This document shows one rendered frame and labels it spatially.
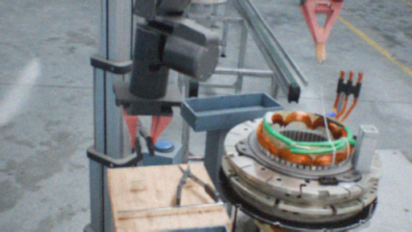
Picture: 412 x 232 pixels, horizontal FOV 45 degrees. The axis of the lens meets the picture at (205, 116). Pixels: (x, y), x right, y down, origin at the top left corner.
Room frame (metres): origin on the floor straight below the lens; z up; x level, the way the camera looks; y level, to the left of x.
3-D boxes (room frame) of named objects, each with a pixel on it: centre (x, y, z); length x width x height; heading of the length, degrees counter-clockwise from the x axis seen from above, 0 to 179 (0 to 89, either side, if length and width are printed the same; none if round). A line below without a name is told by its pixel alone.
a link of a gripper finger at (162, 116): (0.71, 0.09, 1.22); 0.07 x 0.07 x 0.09; 16
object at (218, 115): (1.19, -0.07, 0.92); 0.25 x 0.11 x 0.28; 115
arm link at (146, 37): (0.70, 0.08, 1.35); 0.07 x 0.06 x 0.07; 58
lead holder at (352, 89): (0.99, -0.30, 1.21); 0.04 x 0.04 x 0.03; 8
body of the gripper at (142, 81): (0.71, 0.09, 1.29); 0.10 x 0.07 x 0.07; 106
